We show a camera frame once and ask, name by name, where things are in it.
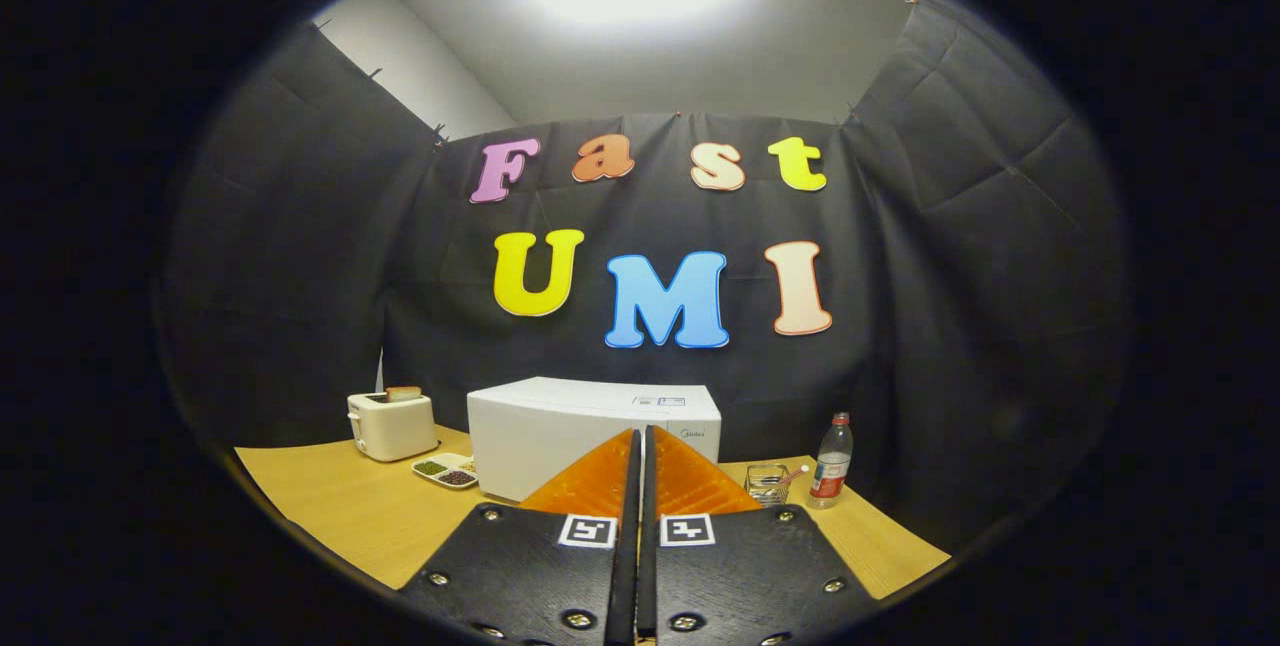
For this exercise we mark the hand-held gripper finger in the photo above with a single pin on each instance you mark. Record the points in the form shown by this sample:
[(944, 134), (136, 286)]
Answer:
[(648, 576), (625, 576)]

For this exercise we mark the white toaster oven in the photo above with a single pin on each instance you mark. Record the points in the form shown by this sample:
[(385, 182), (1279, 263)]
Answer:
[(540, 436)]

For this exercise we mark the cream toaster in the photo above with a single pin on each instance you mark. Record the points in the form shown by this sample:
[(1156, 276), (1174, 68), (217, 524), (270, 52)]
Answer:
[(395, 431)]

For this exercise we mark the red checked straw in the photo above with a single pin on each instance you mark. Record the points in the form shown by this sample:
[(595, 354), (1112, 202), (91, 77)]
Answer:
[(795, 474)]

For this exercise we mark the white divided bean dish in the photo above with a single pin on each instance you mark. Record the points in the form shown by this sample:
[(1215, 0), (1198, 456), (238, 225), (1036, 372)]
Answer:
[(445, 474)]

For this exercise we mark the clear plastic water bottle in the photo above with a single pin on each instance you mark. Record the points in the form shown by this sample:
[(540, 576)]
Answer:
[(830, 471)]

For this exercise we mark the bread slice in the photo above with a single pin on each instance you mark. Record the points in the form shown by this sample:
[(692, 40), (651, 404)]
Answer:
[(404, 394)]

